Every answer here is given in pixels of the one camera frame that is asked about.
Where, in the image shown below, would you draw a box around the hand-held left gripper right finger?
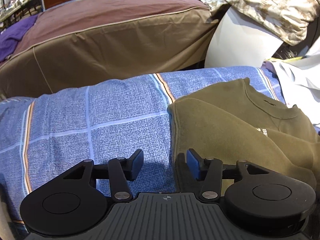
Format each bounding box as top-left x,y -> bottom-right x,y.
186,149 -> 274,202

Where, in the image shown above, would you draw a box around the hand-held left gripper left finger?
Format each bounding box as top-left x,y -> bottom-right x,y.
61,149 -> 144,202

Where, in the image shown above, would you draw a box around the olive green sweatshirt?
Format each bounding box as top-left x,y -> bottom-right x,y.
167,78 -> 320,194

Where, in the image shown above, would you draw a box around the blue checkered blanket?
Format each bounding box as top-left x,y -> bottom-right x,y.
0,65 -> 287,228

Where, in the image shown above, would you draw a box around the brown covered bed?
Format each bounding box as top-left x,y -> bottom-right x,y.
0,0 -> 220,99

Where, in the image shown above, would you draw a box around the white rounded plastic chair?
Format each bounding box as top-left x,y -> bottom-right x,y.
204,5 -> 284,68

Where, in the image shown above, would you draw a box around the white cloth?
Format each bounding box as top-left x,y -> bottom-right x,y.
265,55 -> 320,135

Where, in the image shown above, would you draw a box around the yellow and black strip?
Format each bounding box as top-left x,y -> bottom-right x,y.
266,55 -> 310,62

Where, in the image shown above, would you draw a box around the camouflage cloth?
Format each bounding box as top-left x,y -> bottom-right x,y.
160,0 -> 320,46

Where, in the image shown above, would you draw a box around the purple cloth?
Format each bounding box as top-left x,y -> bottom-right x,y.
0,15 -> 38,62

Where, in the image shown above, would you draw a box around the cluttered black-legged tables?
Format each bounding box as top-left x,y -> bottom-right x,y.
0,0 -> 42,30

